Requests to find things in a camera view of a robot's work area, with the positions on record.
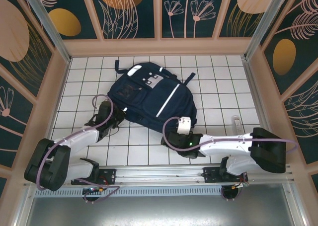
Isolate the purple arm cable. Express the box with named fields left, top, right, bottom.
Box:
left=161, top=116, right=298, bottom=202
left=36, top=94, right=121, bottom=204

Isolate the aluminium mounting rail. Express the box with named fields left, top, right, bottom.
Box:
left=23, top=163, right=295, bottom=187

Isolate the navy blue backpack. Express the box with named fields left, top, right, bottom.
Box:
left=107, top=59, right=198, bottom=132

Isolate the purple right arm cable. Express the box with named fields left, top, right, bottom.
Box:
left=161, top=116, right=298, bottom=202

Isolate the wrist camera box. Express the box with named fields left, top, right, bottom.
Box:
left=176, top=116, right=192, bottom=135
left=98, top=100, right=115, bottom=121

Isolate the dark floral wall panel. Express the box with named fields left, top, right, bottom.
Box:
left=161, top=0, right=217, bottom=39
left=263, top=0, right=318, bottom=95
left=89, top=0, right=156, bottom=40
left=218, top=0, right=276, bottom=39
left=0, top=0, right=54, bottom=97
left=283, top=72, right=318, bottom=164
left=26, top=0, right=99, bottom=40
left=0, top=74, right=34, bottom=169

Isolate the aluminium frame post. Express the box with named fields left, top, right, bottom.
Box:
left=21, top=0, right=73, bottom=64
left=243, top=0, right=298, bottom=60

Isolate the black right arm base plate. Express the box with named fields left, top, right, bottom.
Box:
left=203, top=166, right=249, bottom=184

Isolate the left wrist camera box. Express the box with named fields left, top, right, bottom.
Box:
left=98, top=100, right=115, bottom=121

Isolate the slotted grey cable tray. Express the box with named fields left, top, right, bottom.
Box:
left=33, top=188, right=286, bottom=198

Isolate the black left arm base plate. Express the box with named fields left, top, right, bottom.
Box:
left=71, top=167, right=117, bottom=186

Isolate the aluminium table side rail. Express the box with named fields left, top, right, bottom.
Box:
left=242, top=58, right=283, bottom=164

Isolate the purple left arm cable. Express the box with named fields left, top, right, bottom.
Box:
left=36, top=94, right=121, bottom=204

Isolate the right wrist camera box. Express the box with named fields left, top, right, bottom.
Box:
left=176, top=116, right=192, bottom=135

